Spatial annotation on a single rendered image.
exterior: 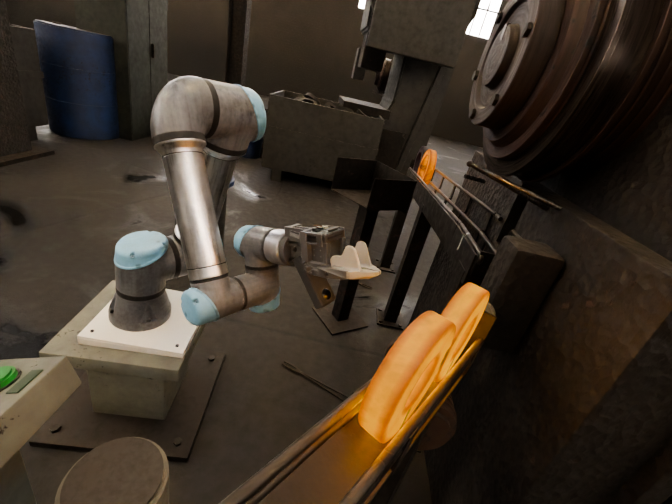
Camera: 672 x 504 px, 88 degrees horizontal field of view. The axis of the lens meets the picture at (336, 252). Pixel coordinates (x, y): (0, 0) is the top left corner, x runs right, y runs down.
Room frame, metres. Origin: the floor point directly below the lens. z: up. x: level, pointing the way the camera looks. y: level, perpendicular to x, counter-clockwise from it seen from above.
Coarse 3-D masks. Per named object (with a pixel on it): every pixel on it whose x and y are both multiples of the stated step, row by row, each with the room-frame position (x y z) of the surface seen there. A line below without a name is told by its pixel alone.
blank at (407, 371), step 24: (432, 312) 0.34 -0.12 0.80; (408, 336) 0.29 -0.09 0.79; (432, 336) 0.29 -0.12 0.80; (384, 360) 0.27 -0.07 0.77; (408, 360) 0.27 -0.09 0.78; (432, 360) 0.30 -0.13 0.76; (384, 384) 0.26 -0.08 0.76; (408, 384) 0.25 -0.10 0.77; (360, 408) 0.26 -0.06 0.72; (384, 408) 0.24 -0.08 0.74; (408, 408) 0.30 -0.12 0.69; (384, 432) 0.24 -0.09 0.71
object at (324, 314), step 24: (336, 168) 1.42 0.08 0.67; (360, 168) 1.49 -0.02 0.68; (384, 168) 1.49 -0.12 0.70; (336, 192) 1.38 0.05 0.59; (360, 192) 1.45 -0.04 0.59; (384, 192) 1.25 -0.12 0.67; (408, 192) 1.32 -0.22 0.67; (360, 216) 1.34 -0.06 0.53; (360, 240) 1.32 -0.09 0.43; (336, 312) 1.34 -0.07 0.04
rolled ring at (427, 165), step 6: (432, 150) 1.78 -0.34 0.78; (426, 156) 1.82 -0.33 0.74; (432, 156) 1.73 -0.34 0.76; (420, 162) 1.88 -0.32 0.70; (426, 162) 1.85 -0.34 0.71; (432, 162) 1.71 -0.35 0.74; (420, 168) 1.85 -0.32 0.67; (426, 168) 1.72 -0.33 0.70; (432, 168) 1.70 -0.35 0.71; (420, 174) 1.83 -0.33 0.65; (426, 174) 1.70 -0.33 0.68; (432, 174) 1.70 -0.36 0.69; (426, 180) 1.70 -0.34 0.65
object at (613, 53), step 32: (640, 0) 0.68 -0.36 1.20; (608, 32) 0.68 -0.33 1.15; (640, 32) 0.67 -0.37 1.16; (608, 64) 0.67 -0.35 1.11; (640, 64) 0.67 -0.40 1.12; (576, 96) 0.68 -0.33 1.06; (608, 96) 0.67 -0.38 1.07; (576, 128) 0.69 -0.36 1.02; (512, 160) 0.81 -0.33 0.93; (544, 160) 0.74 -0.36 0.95
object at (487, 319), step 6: (486, 312) 0.50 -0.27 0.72; (486, 318) 0.50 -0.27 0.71; (492, 318) 0.49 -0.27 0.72; (480, 324) 0.50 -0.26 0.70; (486, 324) 0.49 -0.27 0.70; (492, 324) 0.49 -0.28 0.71; (474, 330) 0.50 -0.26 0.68; (480, 330) 0.49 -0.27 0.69; (486, 330) 0.49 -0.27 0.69; (474, 336) 0.49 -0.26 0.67; (480, 336) 0.49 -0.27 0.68; (486, 336) 0.49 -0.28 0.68; (468, 342) 0.50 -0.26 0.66; (468, 348) 0.49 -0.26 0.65; (480, 348) 0.49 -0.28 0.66; (462, 354) 0.49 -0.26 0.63
